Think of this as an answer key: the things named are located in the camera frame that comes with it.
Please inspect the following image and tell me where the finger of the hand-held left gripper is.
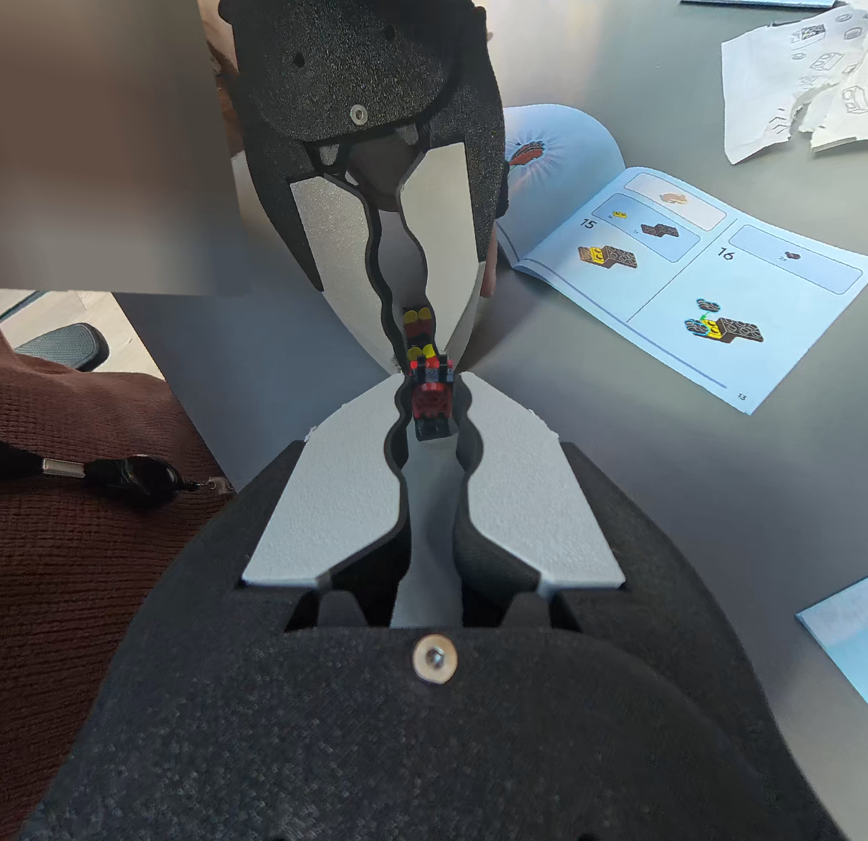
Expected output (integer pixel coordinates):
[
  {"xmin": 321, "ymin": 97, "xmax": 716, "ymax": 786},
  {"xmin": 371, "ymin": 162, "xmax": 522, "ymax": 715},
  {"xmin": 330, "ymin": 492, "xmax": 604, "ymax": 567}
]
[
  {"xmin": 397, "ymin": 138, "xmax": 487, "ymax": 375},
  {"xmin": 289, "ymin": 172, "xmax": 409, "ymax": 375}
]

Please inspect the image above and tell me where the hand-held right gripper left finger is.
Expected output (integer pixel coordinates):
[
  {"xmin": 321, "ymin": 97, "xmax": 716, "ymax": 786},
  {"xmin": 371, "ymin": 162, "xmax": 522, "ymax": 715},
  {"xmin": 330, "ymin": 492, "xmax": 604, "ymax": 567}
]
[{"xmin": 241, "ymin": 372, "xmax": 412, "ymax": 592}]

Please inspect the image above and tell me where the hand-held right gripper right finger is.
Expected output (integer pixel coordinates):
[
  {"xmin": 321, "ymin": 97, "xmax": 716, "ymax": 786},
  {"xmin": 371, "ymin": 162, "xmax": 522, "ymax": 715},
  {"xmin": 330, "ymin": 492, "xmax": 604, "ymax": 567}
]
[{"xmin": 452, "ymin": 370, "xmax": 627, "ymax": 592}]

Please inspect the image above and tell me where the black yellow red brick strip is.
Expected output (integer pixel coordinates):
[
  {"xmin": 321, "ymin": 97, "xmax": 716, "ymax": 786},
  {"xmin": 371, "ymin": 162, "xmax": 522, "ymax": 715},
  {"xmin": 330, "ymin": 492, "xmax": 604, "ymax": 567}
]
[{"xmin": 401, "ymin": 304, "xmax": 440, "ymax": 370}]

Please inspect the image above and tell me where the red black brick assembly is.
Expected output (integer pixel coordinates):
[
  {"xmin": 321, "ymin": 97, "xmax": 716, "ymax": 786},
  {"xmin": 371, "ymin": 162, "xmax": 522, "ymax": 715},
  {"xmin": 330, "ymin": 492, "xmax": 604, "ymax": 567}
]
[{"xmin": 410, "ymin": 353, "xmax": 455, "ymax": 443}]

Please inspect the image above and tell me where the grey desk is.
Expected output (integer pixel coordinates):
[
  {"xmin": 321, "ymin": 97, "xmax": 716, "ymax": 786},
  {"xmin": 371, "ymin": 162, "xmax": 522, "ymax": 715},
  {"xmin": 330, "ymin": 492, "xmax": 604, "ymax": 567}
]
[{"xmin": 112, "ymin": 0, "xmax": 868, "ymax": 841}]

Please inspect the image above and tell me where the black badge clip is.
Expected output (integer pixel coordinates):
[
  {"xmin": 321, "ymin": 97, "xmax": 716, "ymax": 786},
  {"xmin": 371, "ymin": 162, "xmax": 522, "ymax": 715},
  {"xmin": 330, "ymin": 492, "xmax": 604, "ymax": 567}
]
[{"xmin": 39, "ymin": 452, "xmax": 236, "ymax": 511}]

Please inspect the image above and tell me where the open light blue instruction booklet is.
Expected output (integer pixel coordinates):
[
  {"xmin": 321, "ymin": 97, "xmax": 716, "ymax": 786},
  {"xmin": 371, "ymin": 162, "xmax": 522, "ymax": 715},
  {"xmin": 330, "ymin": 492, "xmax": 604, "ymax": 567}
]
[{"xmin": 497, "ymin": 104, "xmax": 868, "ymax": 416}]

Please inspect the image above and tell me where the dark chair armrest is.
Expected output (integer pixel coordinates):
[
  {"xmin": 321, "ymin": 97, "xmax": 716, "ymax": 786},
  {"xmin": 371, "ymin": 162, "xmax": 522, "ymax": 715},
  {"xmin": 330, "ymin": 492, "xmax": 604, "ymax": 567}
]
[{"xmin": 12, "ymin": 322, "xmax": 111, "ymax": 375}]

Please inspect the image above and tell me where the booklet with red spider picture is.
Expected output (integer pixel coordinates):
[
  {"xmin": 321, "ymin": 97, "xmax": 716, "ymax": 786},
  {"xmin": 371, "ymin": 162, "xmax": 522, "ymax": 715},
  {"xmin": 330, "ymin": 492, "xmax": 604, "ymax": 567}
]
[{"xmin": 796, "ymin": 575, "xmax": 868, "ymax": 677}]

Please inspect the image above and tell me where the torn white paper bag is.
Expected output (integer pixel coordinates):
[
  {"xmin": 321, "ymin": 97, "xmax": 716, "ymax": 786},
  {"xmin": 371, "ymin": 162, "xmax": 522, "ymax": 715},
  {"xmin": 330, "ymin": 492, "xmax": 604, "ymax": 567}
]
[{"xmin": 720, "ymin": 3, "xmax": 868, "ymax": 166}]

